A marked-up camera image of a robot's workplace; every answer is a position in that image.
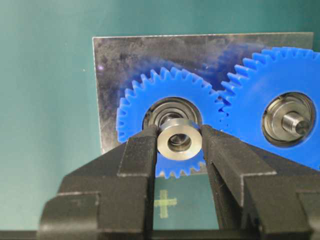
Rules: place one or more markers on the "threaded steel shaft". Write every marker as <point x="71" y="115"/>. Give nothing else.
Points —
<point x="295" y="124"/>

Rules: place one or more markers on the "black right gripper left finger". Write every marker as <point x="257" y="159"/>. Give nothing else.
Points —
<point x="109" y="198"/>

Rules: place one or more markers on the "silver metal washer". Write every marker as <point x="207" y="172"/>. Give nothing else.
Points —
<point x="179" y="139"/>

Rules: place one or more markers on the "grey metal base plate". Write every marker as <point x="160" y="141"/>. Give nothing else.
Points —
<point x="121" y="60"/>

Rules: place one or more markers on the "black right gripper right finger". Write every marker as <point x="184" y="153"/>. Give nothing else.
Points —
<point x="255" y="189"/>

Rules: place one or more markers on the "blue gear smaller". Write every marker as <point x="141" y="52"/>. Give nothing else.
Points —
<point x="165" y="95"/>

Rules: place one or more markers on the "blue gear larger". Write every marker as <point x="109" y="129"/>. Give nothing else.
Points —
<point x="263" y="89"/>

